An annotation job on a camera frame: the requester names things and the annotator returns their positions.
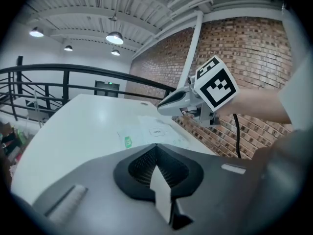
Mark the green bag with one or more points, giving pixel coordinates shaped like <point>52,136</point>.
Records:
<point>20,137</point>

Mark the black wall speaker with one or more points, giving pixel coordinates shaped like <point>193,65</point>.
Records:
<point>19,60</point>

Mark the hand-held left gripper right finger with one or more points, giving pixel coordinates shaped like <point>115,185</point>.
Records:
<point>220,192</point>

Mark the white square table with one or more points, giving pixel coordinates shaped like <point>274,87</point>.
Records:
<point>85,121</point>

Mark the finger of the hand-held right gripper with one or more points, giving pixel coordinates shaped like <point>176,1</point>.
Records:
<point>183,90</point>
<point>173,105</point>

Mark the white pole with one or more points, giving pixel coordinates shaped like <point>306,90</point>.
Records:
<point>36,101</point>

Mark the black metal railing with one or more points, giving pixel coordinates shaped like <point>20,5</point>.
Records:
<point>66,82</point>

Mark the grey pendant lamp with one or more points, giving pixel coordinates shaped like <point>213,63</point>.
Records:
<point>115,52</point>
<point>114,37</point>
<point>36,32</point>
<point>68,48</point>

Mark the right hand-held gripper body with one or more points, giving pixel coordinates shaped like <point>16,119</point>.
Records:
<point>215,87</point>

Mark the person's right forearm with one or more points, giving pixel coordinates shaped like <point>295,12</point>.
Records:
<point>256,104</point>

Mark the dark double door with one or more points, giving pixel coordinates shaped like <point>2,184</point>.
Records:
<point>106,89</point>

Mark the person's white shirt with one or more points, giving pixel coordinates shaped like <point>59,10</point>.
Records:
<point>298,94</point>

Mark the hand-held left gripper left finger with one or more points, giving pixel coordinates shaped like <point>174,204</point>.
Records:
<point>93,185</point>

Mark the clear plastic bag with label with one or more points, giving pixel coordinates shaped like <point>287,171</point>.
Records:
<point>137,133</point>

